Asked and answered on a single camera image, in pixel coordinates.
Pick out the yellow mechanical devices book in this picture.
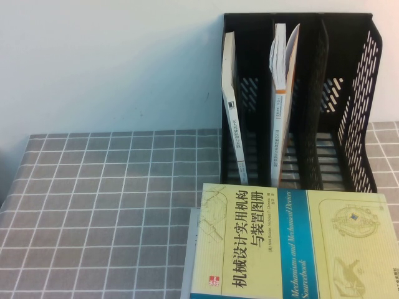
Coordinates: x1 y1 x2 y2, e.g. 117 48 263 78
188 182 399 299

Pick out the thin white book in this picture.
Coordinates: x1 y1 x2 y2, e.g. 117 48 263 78
220 31 249 186

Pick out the white orange-spined book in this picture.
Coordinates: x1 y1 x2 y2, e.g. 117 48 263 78
268 22 302 187

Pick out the white paperback book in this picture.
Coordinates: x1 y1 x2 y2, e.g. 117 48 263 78
180 207 203 299

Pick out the black plastic book stand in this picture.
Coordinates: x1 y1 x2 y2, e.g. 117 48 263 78
219 12 383 194

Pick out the grey checkered tablecloth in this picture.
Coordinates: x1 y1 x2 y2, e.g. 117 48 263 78
0 120 399 299

